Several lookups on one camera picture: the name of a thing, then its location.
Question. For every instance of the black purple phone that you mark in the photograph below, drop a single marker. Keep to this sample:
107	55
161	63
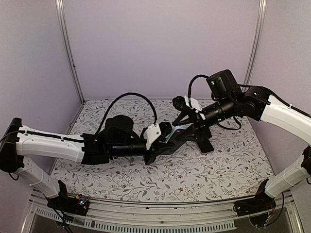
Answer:
204	145

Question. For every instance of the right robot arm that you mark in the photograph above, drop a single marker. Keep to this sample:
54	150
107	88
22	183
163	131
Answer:
257	102

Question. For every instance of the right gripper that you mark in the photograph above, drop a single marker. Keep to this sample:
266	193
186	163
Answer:
198	122

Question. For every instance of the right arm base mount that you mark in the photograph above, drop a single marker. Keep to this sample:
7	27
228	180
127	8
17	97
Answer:
254	205

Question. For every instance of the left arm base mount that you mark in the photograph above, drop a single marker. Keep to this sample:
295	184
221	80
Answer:
77	205

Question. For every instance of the floral table mat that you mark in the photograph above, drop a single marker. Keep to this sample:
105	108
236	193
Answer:
234	169

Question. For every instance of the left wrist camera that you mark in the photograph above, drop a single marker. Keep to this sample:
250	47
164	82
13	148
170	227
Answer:
156	132

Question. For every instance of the front aluminium rail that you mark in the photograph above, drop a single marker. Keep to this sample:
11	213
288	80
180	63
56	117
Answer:
113	216

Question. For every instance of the left aluminium frame post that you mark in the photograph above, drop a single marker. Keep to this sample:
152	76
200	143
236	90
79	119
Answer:
65	36

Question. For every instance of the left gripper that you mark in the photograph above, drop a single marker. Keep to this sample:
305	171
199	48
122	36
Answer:
156	151

